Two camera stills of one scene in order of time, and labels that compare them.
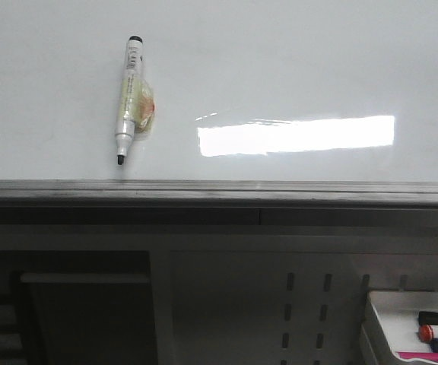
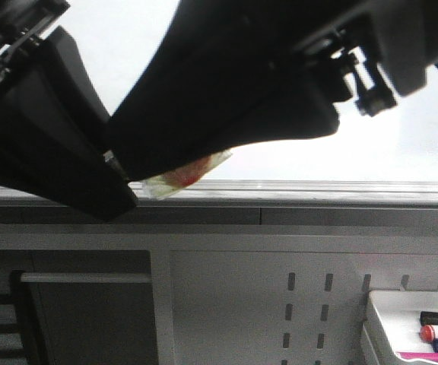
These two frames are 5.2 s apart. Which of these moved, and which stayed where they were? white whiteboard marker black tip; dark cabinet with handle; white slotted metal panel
Moved: white whiteboard marker black tip
Stayed: dark cabinet with handle; white slotted metal panel
